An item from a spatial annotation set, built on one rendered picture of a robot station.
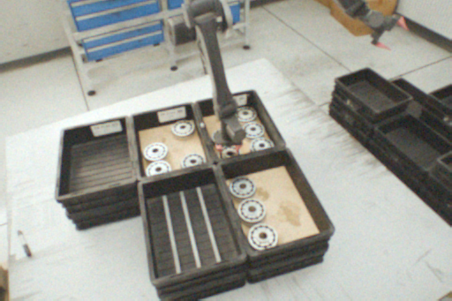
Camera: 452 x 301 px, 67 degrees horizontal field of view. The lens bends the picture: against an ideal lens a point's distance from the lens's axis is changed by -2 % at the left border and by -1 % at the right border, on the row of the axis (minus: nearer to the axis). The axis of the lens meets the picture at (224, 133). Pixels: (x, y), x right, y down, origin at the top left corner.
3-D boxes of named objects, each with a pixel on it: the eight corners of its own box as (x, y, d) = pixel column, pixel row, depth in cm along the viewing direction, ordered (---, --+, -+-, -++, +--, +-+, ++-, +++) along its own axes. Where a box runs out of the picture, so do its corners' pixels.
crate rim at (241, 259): (138, 185, 129) (137, 181, 127) (215, 167, 134) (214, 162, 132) (152, 289, 101) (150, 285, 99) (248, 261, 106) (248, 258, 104)
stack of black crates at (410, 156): (359, 163, 230) (372, 126, 207) (393, 148, 239) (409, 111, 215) (405, 208, 204) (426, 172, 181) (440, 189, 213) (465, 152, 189)
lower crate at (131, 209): (78, 162, 166) (69, 146, 157) (139, 149, 171) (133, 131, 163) (75, 234, 138) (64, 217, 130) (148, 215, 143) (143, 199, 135)
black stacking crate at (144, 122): (134, 133, 163) (129, 115, 155) (195, 120, 168) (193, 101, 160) (144, 199, 135) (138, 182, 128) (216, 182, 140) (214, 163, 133)
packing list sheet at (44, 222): (8, 199, 152) (7, 198, 151) (61, 180, 158) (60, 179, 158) (10, 262, 130) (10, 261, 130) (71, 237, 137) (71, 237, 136)
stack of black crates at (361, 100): (322, 128, 257) (333, 78, 225) (353, 116, 265) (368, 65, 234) (358, 163, 230) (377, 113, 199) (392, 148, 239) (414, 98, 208)
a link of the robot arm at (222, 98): (212, -10, 105) (179, 2, 102) (219, -5, 100) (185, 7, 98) (236, 104, 132) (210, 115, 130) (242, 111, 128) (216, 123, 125)
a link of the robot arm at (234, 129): (233, 95, 128) (213, 104, 126) (248, 114, 120) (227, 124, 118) (237, 118, 136) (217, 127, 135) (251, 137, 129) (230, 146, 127)
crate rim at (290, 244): (215, 167, 134) (215, 162, 132) (287, 149, 139) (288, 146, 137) (248, 261, 106) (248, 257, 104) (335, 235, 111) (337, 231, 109)
